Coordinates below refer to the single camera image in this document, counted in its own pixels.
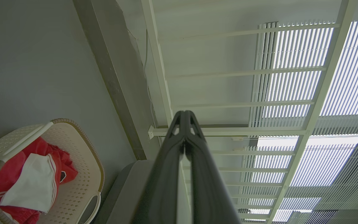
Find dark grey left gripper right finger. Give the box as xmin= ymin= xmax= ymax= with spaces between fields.
xmin=186 ymin=111 xmax=241 ymax=224

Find white metal railing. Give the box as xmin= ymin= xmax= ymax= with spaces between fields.
xmin=141 ymin=0 xmax=357 ymax=224

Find raised grey concrete step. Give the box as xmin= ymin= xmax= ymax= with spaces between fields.
xmin=73 ymin=0 xmax=171 ymax=161

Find white vertical window blinds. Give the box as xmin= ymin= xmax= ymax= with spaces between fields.
xmin=241 ymin=20 xmax=358 ymax=224

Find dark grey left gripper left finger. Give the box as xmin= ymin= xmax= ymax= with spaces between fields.
xmin=131 ymin=111 xmax=186 ymax=224

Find red garment with white stripes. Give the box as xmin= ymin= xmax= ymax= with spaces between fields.
xmin=0 ymin=137 xmax=79 ymax=224

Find cream perforated plastic laundry basket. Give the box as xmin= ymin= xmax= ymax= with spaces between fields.
xmin=0 ymin=118 xmax=105 ymax=224

